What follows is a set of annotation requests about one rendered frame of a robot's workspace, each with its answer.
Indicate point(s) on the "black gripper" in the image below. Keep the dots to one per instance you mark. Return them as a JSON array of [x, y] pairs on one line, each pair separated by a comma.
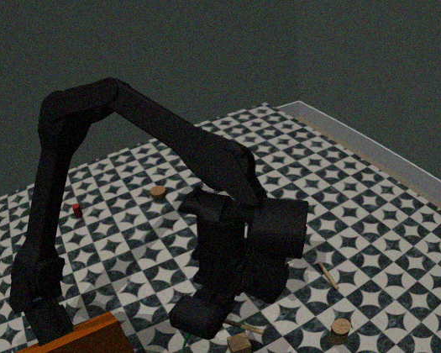
[[203, 313]]

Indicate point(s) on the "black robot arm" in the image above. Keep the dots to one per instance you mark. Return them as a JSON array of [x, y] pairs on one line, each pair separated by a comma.
[[276, 228]]

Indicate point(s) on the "red cylinder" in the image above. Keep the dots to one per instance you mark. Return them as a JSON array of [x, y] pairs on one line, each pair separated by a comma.
[[77, 210]]

